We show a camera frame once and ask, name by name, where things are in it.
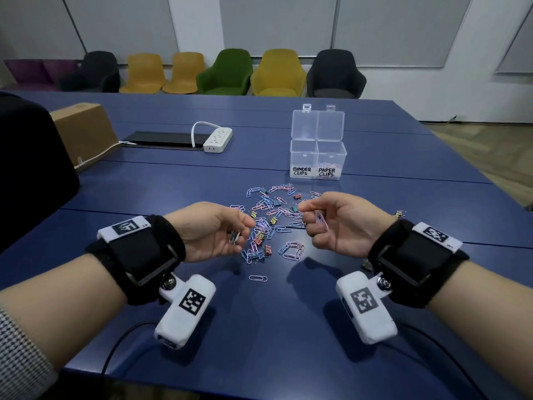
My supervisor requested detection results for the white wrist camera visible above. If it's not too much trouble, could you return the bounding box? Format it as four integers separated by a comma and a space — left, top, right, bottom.
154, 274, 217, 351
336, 271, 399, 345

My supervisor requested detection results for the black wrist strap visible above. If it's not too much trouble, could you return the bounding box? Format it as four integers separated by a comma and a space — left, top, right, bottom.
367, 220, 470, 309
85, 215, 186, 307

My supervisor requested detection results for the yellow armchair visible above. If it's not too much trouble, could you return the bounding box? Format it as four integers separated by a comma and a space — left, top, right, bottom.
250, 49, 308, 98

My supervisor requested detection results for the white power strip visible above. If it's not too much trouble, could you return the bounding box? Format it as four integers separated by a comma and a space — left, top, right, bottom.
203, 127, 233, 154

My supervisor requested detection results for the clear two-compartment plastic box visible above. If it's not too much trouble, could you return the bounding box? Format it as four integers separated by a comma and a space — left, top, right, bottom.
289, 104, 348, 181

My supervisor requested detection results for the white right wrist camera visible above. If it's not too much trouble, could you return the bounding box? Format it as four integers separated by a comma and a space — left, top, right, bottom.
336, 271, 399, 345

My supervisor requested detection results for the black left camera cable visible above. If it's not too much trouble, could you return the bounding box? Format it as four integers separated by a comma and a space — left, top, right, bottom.
102, 322, 161, 376

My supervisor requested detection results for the black table cable tray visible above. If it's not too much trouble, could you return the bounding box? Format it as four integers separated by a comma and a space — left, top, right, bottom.
124, 131, 209, 149

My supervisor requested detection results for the green armchair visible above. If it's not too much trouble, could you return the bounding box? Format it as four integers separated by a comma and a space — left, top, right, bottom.
196, 48, 254, 96

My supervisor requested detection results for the brown cardboard box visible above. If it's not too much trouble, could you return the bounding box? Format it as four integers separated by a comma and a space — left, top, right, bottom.
49, 102, 122, 171

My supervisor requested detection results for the person's right hand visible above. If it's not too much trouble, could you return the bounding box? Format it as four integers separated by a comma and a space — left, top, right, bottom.
297, 191, 396, 259

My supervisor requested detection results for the purple sofa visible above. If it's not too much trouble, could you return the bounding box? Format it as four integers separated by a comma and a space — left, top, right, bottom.
3, 59, 80, 91

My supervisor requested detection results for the grey sleeve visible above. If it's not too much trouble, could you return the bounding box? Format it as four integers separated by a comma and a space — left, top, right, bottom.
0, 306, 59, 390

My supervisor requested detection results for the black chair back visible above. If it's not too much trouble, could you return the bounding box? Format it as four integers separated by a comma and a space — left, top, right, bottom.
0, 91, 81, 255

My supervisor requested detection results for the person's right forearm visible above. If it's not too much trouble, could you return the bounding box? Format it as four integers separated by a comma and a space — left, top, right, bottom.
428, 260, 533, 399

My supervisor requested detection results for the pile of colourful clips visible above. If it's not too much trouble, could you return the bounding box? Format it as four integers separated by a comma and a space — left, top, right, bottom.
230, 184, 324, 265

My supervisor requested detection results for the black armchair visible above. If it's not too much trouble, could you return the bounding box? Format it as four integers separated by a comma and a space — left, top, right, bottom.
60, 51, 121, 94
307, 49, 368, 100

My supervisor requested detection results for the person's left hand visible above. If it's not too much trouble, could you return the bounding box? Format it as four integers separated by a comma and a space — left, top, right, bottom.
164, 201, 257, 263

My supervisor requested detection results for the yellow shell chair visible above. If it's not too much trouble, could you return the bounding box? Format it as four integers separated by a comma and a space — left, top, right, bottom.
120, 52, 166, 95
162, 52, 206, 95

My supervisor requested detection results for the black right wrist strap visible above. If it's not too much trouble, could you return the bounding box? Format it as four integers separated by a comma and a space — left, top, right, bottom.
367, 220, 470, 309

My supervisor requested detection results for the black left wrist strap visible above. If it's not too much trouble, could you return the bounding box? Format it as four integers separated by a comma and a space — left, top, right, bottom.
85, 215, 186, 307

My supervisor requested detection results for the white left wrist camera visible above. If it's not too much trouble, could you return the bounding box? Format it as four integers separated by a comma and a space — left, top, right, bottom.
154, 274, 217, 351

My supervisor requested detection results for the white power cable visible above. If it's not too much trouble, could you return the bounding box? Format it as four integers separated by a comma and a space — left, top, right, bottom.
76, 121, 218, 169

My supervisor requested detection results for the black camera cable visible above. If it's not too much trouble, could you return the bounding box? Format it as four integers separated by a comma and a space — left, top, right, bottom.
396, 322, 489, 400
102, 322, 161, 376

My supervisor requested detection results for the black right camera cable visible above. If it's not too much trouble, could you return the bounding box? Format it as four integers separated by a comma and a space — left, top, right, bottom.
396, 322, 489, 400

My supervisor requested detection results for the person's left forearm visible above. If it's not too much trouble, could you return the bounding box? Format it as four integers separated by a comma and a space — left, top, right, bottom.
0, 253, 128, 372

